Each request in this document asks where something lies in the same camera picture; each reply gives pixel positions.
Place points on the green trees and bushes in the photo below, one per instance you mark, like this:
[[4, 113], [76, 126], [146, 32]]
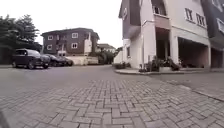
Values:
[[105, 56]]

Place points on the distant building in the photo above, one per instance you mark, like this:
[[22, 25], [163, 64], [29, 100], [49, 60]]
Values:
[[106, 47]]

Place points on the grey brick paved road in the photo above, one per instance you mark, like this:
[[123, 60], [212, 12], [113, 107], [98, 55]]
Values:
[[100, 103]]

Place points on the row of potted plants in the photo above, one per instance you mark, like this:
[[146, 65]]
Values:
[[155, 65]]

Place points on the brown multi-storey building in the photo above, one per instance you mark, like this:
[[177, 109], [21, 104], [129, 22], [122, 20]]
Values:
[[66, 40]]

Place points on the dark car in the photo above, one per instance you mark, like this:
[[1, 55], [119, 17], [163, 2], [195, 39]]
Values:
[[55, 60]]

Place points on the large white and purple building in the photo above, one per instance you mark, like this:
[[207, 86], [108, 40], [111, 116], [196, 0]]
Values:
[[176, 20]]

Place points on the dark SUV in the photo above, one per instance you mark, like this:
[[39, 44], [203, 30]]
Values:
[[30, 59]]

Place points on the grey paved forecourt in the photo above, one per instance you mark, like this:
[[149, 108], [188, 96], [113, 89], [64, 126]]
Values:
[[200, 80]]

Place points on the grey kerb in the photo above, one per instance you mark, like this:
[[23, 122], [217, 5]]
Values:
[[200, 93]]

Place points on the dark green trees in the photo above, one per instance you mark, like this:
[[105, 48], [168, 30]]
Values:
[[16, 33]]

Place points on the white boundary wall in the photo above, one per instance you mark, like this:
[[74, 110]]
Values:
[[81, 60]]

